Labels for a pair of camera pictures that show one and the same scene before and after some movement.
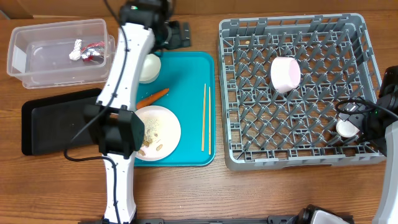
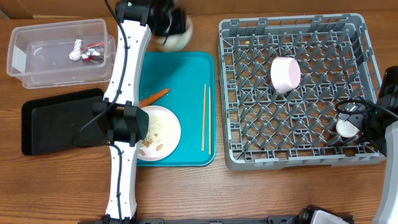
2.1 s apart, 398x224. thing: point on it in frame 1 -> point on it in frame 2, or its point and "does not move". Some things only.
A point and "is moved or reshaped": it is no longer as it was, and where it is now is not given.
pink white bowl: (285, 74) does not move
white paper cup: (346, 129) does not move
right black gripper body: (367, 123) does not move
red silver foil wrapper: (94, 49) does not move
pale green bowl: (151, 67) is moved or reshaped
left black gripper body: (175, 40) -> (171, 23)
